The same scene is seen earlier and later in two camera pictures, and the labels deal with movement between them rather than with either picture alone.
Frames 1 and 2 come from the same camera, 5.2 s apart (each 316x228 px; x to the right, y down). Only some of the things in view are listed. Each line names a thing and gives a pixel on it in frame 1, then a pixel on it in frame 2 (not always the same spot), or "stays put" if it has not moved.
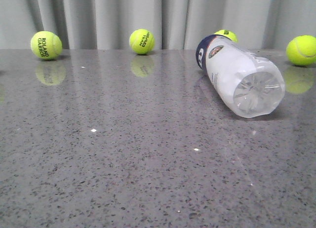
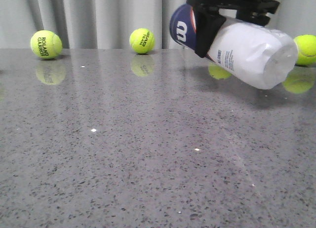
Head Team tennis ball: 142,41 stays put
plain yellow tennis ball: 301,50 stays put
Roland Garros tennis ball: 46,45 stays put
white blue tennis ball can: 251,86 -> 257,55
